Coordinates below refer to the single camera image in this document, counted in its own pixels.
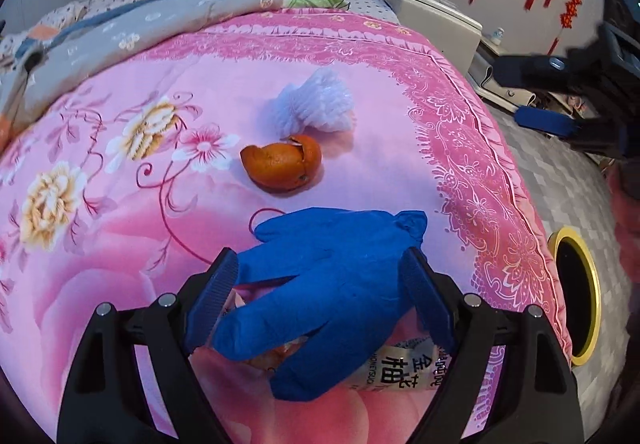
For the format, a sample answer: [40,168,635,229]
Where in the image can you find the cream TV stand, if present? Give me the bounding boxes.
[470,34,543,113]

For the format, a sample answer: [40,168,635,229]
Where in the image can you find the pink floral blanket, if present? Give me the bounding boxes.
[0,8,573,444]

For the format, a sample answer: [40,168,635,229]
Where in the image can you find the orange peel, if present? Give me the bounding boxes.
[240,134,323,195]

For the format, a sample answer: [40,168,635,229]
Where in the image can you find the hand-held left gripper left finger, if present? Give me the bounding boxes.
[56,248,240,444]

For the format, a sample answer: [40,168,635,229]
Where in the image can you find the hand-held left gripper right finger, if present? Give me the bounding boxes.
[400,248,586,444]

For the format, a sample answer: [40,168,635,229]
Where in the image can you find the blue rubber glove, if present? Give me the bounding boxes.
[212,208,428,402]

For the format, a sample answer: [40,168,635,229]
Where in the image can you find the grey floral quilt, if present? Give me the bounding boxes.
[0,0,351,139]

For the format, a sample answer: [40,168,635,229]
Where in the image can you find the black bin with yellow rim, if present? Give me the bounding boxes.
[547,226,601,367]

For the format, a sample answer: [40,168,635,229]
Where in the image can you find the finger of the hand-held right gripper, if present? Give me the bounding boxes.
[515,106,577,139]
[497,54,572,85]

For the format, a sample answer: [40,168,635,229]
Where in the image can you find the white leather nightstand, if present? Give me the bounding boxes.
[380,0,483,74]

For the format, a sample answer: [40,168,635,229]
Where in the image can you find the white dotted bed sheet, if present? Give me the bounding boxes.
[345,0,401,24]

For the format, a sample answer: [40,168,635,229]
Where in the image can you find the white printed snack packet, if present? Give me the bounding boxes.
[227,284,451,392]

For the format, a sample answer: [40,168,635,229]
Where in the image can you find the white foam fruit net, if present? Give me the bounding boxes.
[271,68,355,137]

